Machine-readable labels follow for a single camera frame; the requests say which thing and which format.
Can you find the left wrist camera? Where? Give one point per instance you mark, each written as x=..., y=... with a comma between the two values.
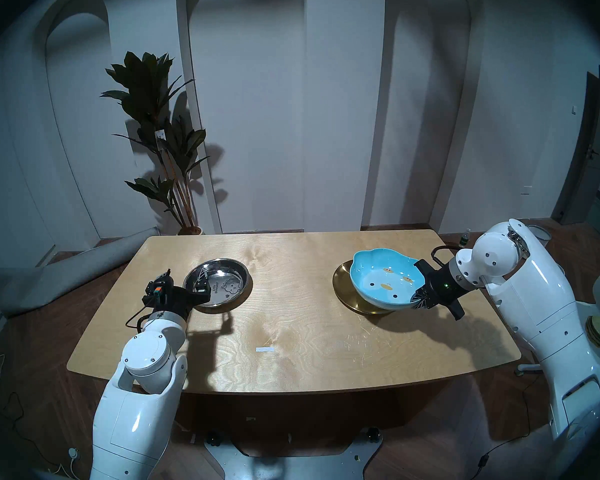
x=156, y=290

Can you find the grey door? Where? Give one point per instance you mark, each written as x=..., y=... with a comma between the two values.
x=585, y=164

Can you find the white power adapter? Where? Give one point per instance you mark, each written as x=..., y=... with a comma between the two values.
x=73, y=453

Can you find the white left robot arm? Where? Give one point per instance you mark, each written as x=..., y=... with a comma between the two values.
x=145, y=356

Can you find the tall green leafy plant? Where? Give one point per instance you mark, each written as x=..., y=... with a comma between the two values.
x=142, y=84

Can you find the blue animal face plate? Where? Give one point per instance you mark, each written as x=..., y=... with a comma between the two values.
x=385, y=279

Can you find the gold metal plate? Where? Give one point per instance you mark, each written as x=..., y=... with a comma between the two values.
x=344, y=289

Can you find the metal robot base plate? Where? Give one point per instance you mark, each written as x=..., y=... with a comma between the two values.
x=290, y=466

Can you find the brown plant pot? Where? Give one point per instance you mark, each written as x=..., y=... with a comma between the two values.
x=190, y=230

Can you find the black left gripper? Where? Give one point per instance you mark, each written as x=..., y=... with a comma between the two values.
x=177, y=300

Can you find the stainless steel dinosaur plate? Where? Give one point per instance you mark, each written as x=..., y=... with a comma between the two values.
x=227, y=281

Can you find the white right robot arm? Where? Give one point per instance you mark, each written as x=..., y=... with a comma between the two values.
x=535, y=294

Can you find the white bucket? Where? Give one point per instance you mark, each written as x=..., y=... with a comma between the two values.
x=541, y=233

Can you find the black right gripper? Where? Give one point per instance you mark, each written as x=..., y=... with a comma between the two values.
x=442, y=284

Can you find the small stack of plates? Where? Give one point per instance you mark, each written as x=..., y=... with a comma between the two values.
x=597, y=331

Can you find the green plastic bottle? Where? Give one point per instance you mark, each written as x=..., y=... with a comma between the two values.
x=464, y=240

